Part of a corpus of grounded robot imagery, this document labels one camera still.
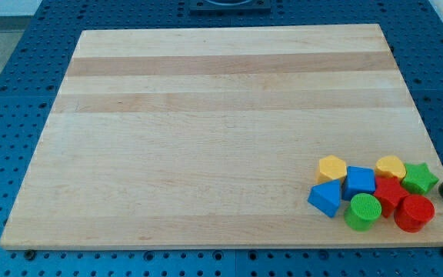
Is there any yellow heart block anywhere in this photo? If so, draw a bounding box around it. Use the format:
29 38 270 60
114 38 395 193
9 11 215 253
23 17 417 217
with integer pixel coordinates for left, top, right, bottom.
374 155 407 181

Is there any yellow hexagon block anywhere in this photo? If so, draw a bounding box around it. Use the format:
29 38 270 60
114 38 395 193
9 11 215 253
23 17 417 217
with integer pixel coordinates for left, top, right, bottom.
316 155 347 184

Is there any light wooden board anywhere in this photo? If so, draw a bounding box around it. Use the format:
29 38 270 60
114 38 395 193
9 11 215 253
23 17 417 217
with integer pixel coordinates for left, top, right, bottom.
0 24 443 250

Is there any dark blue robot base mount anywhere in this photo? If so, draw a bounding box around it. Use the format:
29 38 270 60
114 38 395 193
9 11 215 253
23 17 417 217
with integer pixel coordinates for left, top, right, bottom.
186 0 271 13

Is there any blue cube block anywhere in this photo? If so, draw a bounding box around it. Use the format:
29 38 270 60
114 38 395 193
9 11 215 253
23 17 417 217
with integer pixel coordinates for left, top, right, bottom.
341 166 376 201

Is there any green cylinder block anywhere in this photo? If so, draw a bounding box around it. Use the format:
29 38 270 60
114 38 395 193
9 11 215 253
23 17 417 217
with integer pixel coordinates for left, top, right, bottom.
344 193 382 232

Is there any green star block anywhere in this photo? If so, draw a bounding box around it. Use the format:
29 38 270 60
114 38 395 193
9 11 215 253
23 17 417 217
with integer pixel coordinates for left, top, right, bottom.
401 163 439 195

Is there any blue triangle block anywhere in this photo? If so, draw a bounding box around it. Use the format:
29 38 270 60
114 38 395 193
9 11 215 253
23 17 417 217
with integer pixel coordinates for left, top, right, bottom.
308 179 341 218

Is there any red star block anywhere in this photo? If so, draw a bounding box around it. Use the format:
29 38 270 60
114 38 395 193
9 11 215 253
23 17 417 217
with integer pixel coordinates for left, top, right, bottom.
373 176 410 218

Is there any red cylinder block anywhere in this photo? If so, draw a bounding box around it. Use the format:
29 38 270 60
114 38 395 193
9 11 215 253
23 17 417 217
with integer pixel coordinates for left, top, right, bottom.
394 195 435 233

